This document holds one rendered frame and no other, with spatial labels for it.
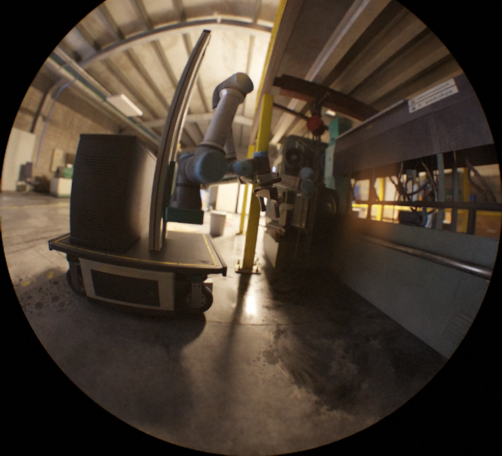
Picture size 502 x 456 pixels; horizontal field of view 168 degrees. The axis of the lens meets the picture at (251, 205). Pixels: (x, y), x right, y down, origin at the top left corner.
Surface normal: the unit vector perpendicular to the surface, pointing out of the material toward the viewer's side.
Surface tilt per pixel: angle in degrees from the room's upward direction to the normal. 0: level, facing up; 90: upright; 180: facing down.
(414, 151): 90
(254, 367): 0
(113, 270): 90
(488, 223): 74
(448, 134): 90
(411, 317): 90
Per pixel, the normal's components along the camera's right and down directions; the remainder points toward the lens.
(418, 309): -0.99, -0.12
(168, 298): 0.36, 0.06
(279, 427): 0.12, -0.99
